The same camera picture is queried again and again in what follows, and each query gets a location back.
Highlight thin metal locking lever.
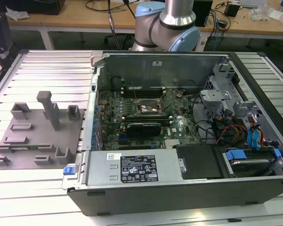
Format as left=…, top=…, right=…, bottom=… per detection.
left=163, top=93, right=173, bottom=112
left=131, top=81, right=139, bottom=101

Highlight CPU socket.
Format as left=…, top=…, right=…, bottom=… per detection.
left=136, top=97, right=166, bottom=116

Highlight white crumpled plastic bag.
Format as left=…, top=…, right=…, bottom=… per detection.
left=5, top=6, right=31, bottom=21

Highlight large black box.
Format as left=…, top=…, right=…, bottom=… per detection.
left=0, top=0, right=66, bottom=15

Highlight wooden desk white legs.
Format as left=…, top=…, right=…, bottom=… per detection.
left=0, top=0, right=283, bottom=50

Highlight grey parts rack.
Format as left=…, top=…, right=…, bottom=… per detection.
left=0, top=90, right=86, bottom=170

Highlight green RAM stick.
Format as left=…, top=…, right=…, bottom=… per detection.
left=7, top=145, right=42, bottom=151

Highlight silver power supply unit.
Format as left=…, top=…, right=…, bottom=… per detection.
left=86, top=150, right=183, bottom=186

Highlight black graphics card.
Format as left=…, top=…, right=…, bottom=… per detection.
left=126, top=121, right=163, bottom=137

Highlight green motherboard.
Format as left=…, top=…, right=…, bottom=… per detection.
left=95, top=88, right=202, bottom=151

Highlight silver chipset heatsink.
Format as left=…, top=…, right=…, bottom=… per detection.
left=164, top=138, right=181, bottom=149

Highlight tall black box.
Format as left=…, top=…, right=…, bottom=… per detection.
left=192, top=0, right=214, bottom=28

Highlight open black PC case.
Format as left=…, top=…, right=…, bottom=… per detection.
left=61, top=50, right=283, bottom=217

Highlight silver metal disk bay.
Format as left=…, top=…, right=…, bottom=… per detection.
left=199, top=89, right=230, bottom=120

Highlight small black box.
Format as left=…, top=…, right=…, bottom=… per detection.
left=224, top=2, right=241, bottom=17

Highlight black plastic drive cover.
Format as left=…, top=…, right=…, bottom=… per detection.
left=173, top=144, right=224, bottom=181

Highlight clear plastic bags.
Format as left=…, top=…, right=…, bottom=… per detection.
left=249, top=4, right=274, bottom=22

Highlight hard disk blue carrier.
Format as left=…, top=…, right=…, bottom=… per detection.
left=223, top=147, right=282, bottom=179

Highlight pale grey case handle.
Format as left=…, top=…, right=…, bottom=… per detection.
left=90, top=54, right=105, bottom=68

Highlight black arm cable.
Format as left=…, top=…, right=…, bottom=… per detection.
left=107, top=0, right=121, bottom=50

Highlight red yellow wire bundle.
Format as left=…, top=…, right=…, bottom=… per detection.
left=216, top=124, right=249, bottom=145

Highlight blue flat wire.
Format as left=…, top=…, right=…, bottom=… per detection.
left=255, top=129, right=265, bottom=151
left=247, top=126, right=257, bottom=149

